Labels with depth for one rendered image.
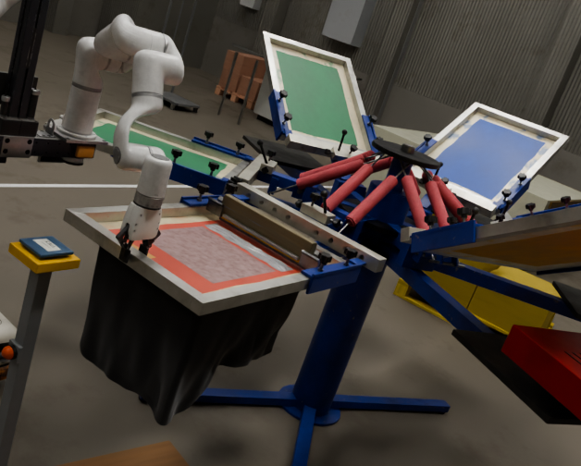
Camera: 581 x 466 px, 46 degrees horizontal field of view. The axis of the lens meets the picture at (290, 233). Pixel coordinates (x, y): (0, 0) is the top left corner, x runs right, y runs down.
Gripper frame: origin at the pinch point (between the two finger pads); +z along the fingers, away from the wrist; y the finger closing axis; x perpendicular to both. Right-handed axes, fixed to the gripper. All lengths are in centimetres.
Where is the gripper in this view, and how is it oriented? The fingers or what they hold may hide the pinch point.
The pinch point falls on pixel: (133, 254)
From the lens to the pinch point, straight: 192.2
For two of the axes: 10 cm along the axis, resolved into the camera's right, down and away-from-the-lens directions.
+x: 7.6, 4.3, -5.0
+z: -3.1, 9.0, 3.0
